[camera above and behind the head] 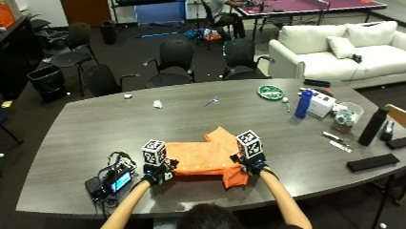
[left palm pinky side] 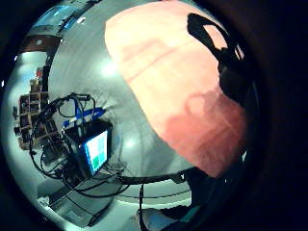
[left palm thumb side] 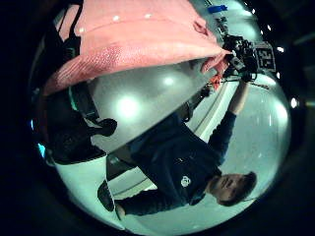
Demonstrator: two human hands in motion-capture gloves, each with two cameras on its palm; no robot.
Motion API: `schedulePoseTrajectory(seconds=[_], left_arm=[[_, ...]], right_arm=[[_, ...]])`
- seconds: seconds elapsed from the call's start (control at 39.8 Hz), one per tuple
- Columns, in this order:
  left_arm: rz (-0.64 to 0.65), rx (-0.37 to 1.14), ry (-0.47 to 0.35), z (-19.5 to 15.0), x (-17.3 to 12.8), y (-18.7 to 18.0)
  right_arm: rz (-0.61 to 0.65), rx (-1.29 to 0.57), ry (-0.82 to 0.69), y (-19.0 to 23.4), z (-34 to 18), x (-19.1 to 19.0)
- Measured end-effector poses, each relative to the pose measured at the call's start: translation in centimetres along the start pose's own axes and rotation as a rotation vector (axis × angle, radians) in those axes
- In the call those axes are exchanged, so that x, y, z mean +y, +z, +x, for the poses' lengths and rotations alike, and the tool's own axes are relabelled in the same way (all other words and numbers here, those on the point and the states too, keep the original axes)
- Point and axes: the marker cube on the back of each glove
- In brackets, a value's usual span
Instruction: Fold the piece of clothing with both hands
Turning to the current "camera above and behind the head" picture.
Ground the person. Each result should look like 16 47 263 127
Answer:
176 203 246 229

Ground black electronic device with screen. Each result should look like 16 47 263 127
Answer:
84 165 137 200

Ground silver pen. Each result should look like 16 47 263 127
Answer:
319 131 351 148

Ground blue board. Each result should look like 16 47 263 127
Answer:
133 1 189 25

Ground black remote control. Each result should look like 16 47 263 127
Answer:
302 78 333 89

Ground black water bottle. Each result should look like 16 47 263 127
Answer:
358 107 390 147

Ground person's right hand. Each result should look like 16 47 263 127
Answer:
230 152 269 177

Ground black cabinet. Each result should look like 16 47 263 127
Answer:
0 15 45 102

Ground white cardboard box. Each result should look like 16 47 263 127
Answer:
307 91 338 118

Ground white cushion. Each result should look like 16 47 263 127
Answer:
325 35 358 60

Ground purple table-tennis table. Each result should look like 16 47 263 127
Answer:
234 0 389 42

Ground orange cloth garment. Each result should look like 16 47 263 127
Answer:
164 126 251 189

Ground black flat case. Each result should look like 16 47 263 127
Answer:
345 153 401 174

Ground white marker pen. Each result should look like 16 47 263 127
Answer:
329 139 353 155

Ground black stapler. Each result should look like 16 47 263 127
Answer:
378 120 395 142

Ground black waste bin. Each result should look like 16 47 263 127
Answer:
25 64 68 103

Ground small blue tool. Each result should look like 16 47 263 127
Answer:
202 96 221 108

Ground white marker cube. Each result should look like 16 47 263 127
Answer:
141 138 168 167
234 129 263 159

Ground clear plastic container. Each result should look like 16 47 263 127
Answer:
331 101 366 135

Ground blue water bottle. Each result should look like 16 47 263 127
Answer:
294 89 314 119

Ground black cables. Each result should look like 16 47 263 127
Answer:
96 151 138 179

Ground person's left hand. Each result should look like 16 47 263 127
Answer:
141 157 180 186

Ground white sofa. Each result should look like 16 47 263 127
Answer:
267 20 406 90

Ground black office chair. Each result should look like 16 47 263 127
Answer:
81 63 141 98
221 38 277 81
144 38 197 89
49 22 100 97

